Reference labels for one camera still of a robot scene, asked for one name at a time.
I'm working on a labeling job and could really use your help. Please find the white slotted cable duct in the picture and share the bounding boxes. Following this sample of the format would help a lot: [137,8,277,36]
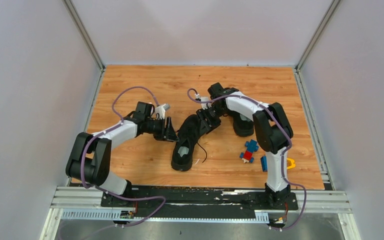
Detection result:
[61,209,270,223]

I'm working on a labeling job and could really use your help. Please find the blue red toy block car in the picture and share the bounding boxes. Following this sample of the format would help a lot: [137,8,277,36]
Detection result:
[239,139,259,164]

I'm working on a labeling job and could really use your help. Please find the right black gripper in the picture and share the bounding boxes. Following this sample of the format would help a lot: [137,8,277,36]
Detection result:
[197,104,228,136]

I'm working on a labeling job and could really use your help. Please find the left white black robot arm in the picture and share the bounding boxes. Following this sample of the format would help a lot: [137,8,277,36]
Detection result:
[65,101,179,207]

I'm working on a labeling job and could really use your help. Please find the yellow blue toy block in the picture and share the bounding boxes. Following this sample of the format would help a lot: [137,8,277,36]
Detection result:
[260,155,296,172]

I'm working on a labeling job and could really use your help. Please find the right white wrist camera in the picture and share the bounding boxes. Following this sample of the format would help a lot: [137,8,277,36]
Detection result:
[194,93,212,110]

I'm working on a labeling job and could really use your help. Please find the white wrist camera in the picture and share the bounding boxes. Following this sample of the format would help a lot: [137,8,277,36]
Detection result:
[194,93,212,110]
[155,103,170,120]

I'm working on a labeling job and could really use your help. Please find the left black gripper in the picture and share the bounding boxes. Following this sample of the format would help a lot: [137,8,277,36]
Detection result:
[144,116,180,142]

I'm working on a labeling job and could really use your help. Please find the aluminium frame rail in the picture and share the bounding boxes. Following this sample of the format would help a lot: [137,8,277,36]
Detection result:
[50,186,352,214]

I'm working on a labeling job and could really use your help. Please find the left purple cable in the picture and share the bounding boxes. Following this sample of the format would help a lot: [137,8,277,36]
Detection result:
[80,86,167,227]

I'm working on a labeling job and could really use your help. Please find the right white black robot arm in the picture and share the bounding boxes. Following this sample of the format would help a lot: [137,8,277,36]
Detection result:
[187,82,294,209]

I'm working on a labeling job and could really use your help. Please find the black shoe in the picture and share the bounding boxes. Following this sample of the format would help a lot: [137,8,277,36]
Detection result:
[228,111,254,137]
[171,114,208,172]

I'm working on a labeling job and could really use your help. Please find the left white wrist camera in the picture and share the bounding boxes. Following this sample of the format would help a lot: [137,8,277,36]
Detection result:
[155,103,170,120]

